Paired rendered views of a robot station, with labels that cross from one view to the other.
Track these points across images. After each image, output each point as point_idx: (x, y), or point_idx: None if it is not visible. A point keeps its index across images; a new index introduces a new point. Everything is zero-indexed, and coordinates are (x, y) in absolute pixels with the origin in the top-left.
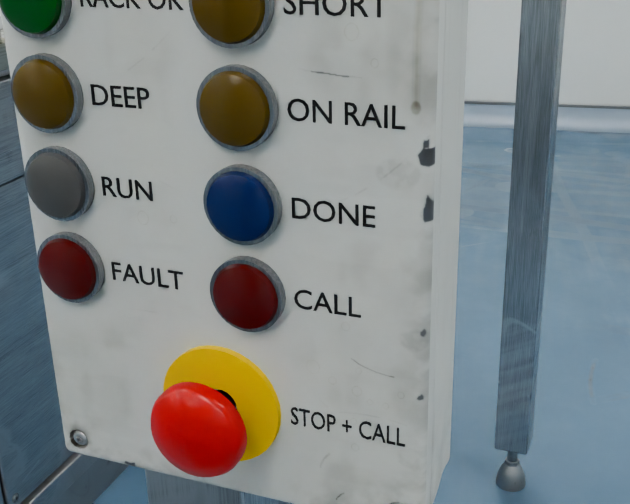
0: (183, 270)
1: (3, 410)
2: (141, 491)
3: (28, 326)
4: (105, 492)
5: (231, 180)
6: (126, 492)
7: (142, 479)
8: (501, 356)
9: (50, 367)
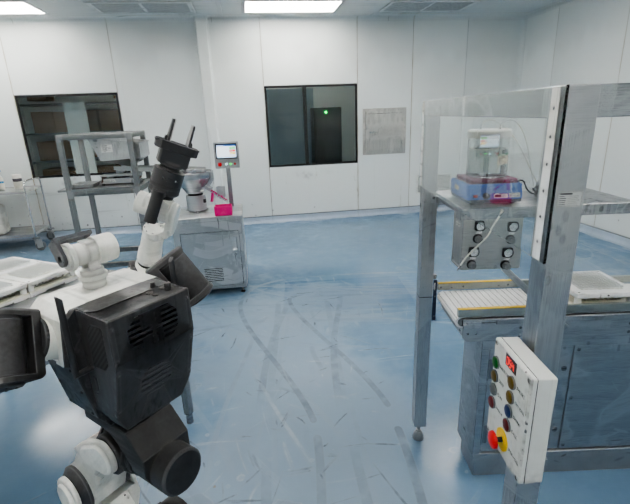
0: (502, 414)
1: (569, 414)
2: (623, 480)
3: (593, 393)
4: (608, 470)
5: (506, 406)
6: (616, 476)
7: (627, 477)
8: None
9: (597, 411)
